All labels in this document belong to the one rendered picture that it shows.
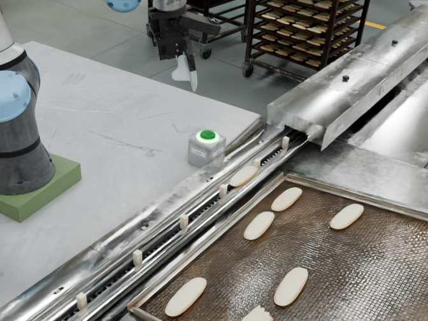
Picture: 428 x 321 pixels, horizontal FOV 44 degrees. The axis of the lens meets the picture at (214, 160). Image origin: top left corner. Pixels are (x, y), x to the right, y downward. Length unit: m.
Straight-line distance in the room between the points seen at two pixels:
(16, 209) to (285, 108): 0.72
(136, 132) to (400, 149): 0.74
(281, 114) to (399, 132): 0.39
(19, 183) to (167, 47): 0.45
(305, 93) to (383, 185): 0.35
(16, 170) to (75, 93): 0.55
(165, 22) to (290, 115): 0.41
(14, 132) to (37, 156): 0.09
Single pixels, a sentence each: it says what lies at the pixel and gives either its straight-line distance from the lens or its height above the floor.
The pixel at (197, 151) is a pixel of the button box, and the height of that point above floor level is 0.87.
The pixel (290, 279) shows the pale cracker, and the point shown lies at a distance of 0.93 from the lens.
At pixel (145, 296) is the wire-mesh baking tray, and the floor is 0.89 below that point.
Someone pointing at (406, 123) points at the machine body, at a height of 0.82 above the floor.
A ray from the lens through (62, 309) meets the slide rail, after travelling 0.99.
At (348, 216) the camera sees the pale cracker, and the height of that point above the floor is 0.93.
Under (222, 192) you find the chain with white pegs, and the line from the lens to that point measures 1.21.
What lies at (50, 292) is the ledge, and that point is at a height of 0.86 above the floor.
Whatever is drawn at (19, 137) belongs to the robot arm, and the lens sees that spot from 1.18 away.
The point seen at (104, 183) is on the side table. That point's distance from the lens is 1.30.
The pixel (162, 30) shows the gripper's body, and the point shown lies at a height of 1.14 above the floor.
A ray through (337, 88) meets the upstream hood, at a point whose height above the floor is 0.92.
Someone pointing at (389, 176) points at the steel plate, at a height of 0.82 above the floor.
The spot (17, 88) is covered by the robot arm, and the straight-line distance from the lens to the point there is 1.16.
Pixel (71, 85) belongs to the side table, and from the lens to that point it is 1.75.
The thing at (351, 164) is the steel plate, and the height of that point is 0.82.
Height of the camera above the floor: 1.59
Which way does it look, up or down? 34 degrees down
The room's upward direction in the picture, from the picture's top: 4 degrees clockwise
